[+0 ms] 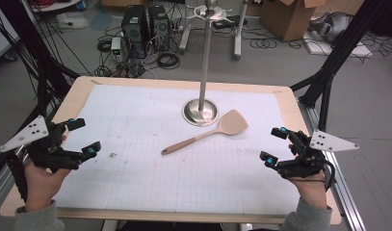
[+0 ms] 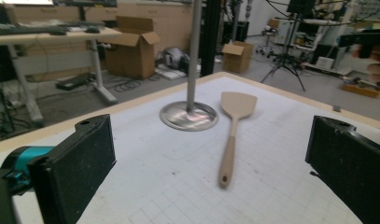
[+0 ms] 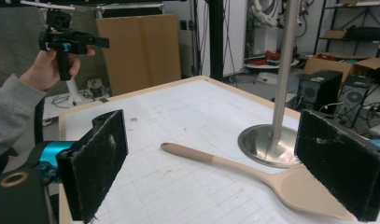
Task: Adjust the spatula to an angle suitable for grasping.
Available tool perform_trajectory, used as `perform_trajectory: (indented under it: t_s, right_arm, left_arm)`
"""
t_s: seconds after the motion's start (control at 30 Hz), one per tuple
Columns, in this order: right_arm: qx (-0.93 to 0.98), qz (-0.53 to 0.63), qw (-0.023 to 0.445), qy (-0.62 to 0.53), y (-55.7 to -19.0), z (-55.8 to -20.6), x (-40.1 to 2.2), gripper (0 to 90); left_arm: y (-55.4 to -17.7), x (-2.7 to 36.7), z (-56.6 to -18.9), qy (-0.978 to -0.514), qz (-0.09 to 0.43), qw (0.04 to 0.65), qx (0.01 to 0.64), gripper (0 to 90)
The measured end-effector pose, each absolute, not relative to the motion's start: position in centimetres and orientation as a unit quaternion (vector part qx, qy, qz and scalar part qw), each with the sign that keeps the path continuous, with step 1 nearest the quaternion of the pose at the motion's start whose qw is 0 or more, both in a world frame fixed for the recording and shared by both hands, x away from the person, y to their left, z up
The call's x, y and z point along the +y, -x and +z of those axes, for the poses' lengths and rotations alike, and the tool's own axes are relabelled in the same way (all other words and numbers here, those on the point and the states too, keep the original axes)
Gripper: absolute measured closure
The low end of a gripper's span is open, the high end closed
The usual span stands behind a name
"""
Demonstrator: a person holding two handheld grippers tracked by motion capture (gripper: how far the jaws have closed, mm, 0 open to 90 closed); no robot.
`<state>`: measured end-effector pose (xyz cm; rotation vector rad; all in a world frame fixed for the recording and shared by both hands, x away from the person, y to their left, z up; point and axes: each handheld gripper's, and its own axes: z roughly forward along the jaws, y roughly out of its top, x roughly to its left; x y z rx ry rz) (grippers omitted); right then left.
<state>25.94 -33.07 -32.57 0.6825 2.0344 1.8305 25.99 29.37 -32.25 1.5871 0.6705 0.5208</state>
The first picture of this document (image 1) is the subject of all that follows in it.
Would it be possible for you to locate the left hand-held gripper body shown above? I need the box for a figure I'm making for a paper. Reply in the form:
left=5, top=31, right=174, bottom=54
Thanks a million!
left=0, top=115, right=86, bottom=173

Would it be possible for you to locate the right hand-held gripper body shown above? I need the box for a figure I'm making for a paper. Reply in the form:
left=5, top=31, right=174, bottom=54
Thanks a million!
left=275, top=128, right=360, bottom=180

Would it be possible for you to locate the beige spatula with brown handle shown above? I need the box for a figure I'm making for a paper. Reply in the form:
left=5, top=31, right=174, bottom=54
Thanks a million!
left=160, top=109, right=250, bottom=156

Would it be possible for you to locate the person's right hand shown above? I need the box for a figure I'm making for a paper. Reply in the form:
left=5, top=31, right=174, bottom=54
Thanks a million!
left=287, top=174, right=329, bottom=211

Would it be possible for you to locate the person's left hand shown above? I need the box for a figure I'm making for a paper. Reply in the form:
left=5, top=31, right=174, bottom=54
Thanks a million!
left=24, top=161, right=72, bottom=213

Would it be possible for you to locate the white grid mat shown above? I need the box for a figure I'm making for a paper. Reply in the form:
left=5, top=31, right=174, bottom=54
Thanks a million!
left=53, top=84, right=308, bottom=216

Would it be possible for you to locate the small white electronic box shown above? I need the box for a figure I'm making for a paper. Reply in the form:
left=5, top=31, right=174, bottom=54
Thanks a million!
left=110, top=37, right=122, bottom=63

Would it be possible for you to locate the steel utensil hanging stand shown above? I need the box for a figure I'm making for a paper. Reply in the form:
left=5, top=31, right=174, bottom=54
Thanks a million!
left=181, top=0, right=236, bottom=128

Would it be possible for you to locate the clear plastic bag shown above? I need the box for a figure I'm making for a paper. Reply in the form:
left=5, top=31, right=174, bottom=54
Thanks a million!
left=56, top=12, right=91, bottom=30

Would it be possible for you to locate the flat white board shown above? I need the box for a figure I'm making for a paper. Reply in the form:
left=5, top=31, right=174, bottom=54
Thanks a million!
left=303, top=32, right=375, bottom=59

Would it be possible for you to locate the large black computer tower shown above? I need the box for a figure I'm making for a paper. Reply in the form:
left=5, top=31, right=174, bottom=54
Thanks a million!
left=120, top=4, right=150, bottom=61

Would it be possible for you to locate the brown cardboard box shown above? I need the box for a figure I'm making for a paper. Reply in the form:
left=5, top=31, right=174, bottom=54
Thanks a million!
left=259, top=0, right=328, bottom=42

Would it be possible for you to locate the grey bag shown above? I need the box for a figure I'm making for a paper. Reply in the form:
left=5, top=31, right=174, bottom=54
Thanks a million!
left=308, top=12, right=354, bottom=44

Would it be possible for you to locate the black power adapter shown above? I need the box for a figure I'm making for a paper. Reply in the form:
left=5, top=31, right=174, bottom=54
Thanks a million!
left=212, top=15, right=249, bottom=31

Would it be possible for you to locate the slim black computer tower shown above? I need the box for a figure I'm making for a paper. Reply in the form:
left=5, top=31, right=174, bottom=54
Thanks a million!
left=147, top=4, right=170, bottom=53

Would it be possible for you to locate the aluminium rail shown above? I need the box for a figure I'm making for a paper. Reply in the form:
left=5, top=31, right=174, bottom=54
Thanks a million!
left=298, top=99, right=367, bottom=231
left=0, top=105, right=55, bottom=211

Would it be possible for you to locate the black metal frame post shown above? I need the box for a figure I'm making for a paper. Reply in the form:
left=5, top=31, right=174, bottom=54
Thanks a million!
left=0, top=0, right=81, bottom=182
left=289, top=0, right=391, bottom=141

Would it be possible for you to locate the thin looped black cable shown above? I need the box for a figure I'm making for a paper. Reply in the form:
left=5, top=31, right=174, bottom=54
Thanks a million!
left=248, top=37, right=278, bottom=50

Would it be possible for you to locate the white metal stand frame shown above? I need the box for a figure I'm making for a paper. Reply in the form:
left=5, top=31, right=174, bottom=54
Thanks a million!
left=178, top=0, right=249, bottom=62

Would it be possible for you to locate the coiled black cable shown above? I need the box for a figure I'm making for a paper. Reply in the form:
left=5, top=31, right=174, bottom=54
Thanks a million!
left=156, top=52, right=181, bottom=70

